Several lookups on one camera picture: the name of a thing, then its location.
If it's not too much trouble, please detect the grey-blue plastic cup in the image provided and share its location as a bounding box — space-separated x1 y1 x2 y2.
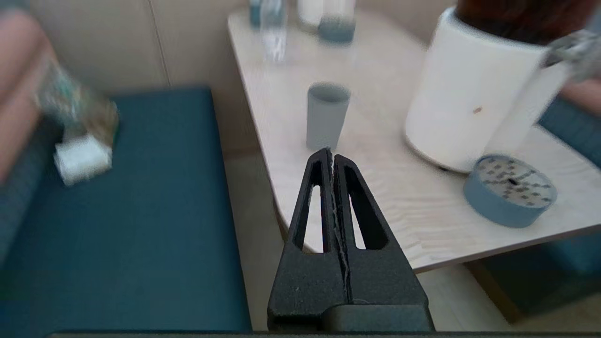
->
307 82 351 152

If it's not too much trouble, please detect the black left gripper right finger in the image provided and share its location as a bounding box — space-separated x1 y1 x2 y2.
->
323 154 435 331

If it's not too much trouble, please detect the blue upholstered bench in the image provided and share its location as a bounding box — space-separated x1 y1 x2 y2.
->
0 9 252 338
470 96 601 324

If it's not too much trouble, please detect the green snack packet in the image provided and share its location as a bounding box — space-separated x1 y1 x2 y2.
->
35 61 120 146

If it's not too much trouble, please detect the small clear glass bottle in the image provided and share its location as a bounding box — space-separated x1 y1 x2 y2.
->
260 0 288 64

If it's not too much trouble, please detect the small clear water dispenser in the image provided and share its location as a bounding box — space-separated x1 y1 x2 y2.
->
297 0 356 29

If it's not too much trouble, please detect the small blue drip tray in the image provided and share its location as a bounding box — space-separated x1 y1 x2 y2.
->
318 16 356 44

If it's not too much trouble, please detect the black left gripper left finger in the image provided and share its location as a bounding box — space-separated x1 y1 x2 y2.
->
268 148 350 329

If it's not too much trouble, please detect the white folded napkin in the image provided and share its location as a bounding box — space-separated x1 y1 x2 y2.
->
54 134 113 186

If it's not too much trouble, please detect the steel tap of tea dispenser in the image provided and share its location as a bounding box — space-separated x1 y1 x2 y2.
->
545 28 601 83

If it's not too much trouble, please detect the large blue perforated drip tray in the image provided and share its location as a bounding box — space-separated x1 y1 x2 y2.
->
463 154 558 229

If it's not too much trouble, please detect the large tea drink dispenser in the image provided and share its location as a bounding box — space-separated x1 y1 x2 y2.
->
405 0 597 174

